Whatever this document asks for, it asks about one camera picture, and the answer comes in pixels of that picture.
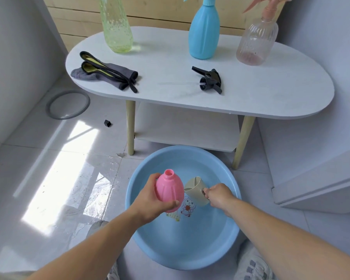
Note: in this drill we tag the person's right hand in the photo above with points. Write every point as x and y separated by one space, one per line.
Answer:
221 198

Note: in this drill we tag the person's left hand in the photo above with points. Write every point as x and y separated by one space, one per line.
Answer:
148 204

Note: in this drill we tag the pink spray bottle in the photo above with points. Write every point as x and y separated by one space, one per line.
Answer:
170 190

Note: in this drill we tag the black spray nozzle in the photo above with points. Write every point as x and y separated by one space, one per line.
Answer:
210 80

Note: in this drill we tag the clear ribbed spray bottle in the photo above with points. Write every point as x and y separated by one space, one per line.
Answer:
256 43

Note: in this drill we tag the blue spray bottle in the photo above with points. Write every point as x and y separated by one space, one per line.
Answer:
204 32

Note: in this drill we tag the green clear spray bottle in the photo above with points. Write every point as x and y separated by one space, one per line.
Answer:
116 26

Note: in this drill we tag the orange spray head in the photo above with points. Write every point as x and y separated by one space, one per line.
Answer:
271 7

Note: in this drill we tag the blue grey spray nozzle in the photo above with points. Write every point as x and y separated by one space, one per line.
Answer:
208 0

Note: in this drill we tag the person's left forearm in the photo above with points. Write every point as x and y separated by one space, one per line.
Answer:
81 253

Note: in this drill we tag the person's right forearm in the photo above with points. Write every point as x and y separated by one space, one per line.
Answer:
294 244

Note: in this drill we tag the person's right white shoe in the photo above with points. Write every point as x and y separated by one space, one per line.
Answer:
253 265

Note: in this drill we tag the person's white shoe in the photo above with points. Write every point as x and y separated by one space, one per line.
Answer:
113 272
253 265

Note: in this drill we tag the person's left white shoe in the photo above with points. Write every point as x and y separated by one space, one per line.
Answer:
113 272

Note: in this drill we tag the blue plastic basin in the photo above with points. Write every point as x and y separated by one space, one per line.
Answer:
192 239

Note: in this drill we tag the small black block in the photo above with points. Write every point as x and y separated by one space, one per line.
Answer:
107 123

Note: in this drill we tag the white oval table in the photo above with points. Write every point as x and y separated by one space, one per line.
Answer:
265 84

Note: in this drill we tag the grey cloth with black trim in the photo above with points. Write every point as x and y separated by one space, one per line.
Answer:
113 72

